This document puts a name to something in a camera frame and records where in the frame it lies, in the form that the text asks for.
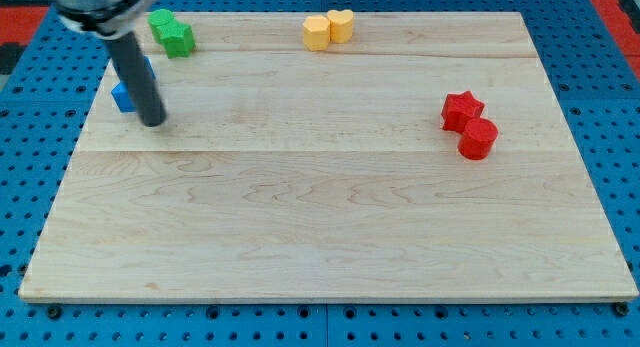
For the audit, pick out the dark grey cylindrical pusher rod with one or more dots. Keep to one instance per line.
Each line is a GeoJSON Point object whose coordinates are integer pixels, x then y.
{"type": "Point", "coordinates": [131, 67]}

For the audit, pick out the green star block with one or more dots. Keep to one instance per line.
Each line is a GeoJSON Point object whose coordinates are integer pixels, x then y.
{"type": "Point", "coordinates": [177, 39]}

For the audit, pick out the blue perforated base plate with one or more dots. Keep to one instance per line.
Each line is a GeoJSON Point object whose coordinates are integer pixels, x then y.
{"type": "Point", "coordinates": [46, 99]}

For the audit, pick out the yellow heart block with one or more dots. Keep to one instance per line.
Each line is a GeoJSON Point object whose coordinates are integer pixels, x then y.
{"type": "Point", "coordinates": [341, 25]}

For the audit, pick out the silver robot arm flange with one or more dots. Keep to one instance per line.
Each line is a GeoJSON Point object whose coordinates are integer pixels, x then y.
{"type": "Point", "coordinates": [105, 19]}

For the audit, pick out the red star block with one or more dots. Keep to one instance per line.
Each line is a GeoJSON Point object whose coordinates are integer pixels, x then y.
{"type": "Point", "coordinates": [458, 109]}

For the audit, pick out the light wooden board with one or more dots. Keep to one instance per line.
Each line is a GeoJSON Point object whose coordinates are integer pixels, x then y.
{"type": "Point", "coordinates": [283, 175]}

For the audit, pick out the yellow hexagon block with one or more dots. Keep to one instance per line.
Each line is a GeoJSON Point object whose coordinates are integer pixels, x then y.
{"type": "Point", "coordinates": [316, 32]}

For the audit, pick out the green cylinder block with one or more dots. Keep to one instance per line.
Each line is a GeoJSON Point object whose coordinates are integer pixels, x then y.
{"type": "Point", "coordinates": [158, 19]}

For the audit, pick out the red cylinder block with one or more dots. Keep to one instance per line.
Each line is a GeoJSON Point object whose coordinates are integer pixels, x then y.
{"type": "Point", "coordinates": [477, 138]}

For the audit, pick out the blue cube block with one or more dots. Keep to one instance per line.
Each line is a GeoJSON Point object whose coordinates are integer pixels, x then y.
{"type": "Point", "coordinates": [120, 93]}

